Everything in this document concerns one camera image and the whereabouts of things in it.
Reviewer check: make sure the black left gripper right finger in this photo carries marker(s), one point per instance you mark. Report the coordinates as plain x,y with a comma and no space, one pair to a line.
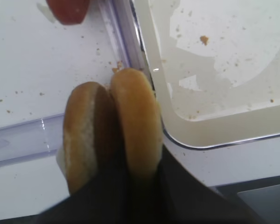
179,198

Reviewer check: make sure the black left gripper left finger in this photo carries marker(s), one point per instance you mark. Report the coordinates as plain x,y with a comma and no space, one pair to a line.
107,199

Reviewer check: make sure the bun bottom half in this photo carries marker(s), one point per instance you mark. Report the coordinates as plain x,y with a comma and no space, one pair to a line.
140,118

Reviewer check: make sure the bun half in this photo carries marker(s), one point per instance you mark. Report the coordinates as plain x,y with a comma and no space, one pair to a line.
89,133
140,118

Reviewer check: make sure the red tomato slices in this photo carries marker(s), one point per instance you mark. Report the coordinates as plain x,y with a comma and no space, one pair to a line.
69,12

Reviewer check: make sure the left bun half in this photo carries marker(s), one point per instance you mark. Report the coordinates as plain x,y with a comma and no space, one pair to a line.
89,133

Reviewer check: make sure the lower left clear divider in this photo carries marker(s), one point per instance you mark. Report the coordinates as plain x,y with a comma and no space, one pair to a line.
30,140

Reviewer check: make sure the white serving tray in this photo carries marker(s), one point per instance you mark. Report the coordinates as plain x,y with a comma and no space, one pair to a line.
215,67

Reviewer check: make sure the left clear long divider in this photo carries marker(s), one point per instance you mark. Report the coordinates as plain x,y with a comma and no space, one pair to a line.
124,32

